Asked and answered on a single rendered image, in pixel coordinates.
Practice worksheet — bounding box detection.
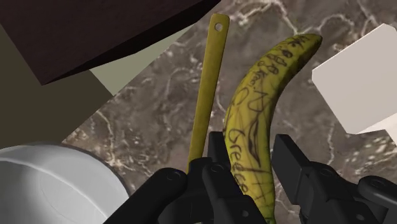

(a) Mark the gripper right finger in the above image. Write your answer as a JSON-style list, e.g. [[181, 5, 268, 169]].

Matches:
[[271, 134, 397, 224]]

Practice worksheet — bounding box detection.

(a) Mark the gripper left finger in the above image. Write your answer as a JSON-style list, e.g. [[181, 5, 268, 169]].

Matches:
[[104, 131, 267, 224]]

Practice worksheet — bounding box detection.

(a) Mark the yellow banana with black scribbles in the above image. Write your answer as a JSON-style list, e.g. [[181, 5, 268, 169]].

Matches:
[[223, 33, 323, 224]]

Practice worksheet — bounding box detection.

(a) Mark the yellow flat stick with hole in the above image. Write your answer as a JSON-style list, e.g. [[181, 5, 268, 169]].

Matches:
[[186, 13, 230, 174]]

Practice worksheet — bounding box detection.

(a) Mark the white box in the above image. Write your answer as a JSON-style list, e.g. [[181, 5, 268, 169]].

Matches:
[[311, 23, 397, 145]]

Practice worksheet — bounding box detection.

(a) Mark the white bowl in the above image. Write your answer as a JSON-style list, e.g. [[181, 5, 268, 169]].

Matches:
[[0, 142, 130, 224]]

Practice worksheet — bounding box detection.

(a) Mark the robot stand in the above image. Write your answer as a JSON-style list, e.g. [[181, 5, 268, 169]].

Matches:
[[0, 0, 221, 86]]

